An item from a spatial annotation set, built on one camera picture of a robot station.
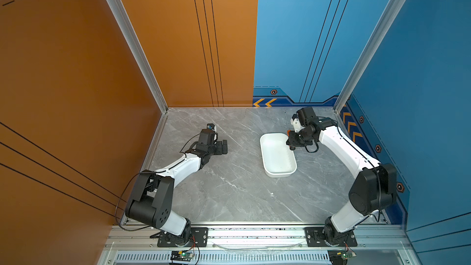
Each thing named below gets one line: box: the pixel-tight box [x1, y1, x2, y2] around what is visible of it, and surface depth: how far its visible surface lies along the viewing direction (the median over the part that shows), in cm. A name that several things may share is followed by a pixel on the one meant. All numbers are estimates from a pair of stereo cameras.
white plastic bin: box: [260, 133, 297, 178], surface depth 98 cm
